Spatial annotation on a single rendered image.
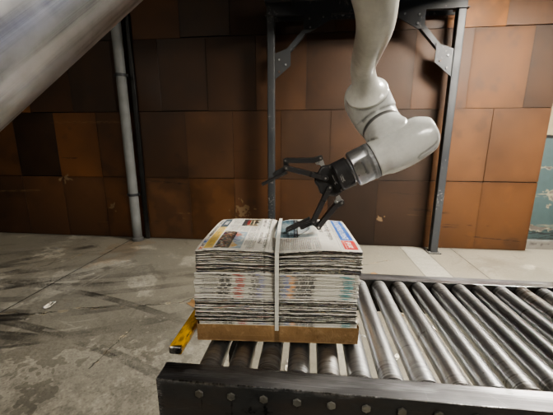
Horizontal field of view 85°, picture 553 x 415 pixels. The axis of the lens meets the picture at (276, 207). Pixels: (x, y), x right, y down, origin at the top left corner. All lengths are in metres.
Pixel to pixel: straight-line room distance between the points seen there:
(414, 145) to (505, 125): 3.49
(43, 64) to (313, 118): 3.45
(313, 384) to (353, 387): 0.08
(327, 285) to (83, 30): 0.60
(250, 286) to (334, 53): 3.29
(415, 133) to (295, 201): 3.04
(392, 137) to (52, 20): 0.64
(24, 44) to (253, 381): 0.62
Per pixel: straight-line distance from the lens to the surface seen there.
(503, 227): 4.41
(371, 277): 1.13
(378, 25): 0.54
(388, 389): 0.71
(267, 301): 0.72
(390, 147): 0.74
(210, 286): 0.73
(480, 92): 4.10
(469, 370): 0.85
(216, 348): 0.78
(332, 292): 0.71
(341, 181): 0.74
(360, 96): 0.80
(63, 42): 0.29
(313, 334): 0.76
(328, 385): 0.69
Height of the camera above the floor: 1.27
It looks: 13 degrees down
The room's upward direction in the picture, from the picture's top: straight up
